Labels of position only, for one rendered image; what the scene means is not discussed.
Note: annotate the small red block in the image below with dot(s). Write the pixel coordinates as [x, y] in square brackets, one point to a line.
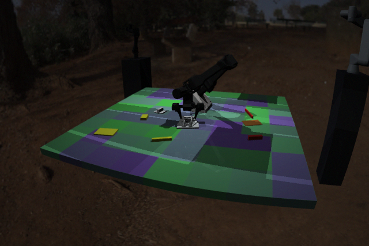
[255, 137]

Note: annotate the yellow flat bar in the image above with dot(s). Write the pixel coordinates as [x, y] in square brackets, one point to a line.
[158, 139]

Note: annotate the brown square plate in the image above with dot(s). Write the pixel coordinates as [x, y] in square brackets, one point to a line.
[251, 122]

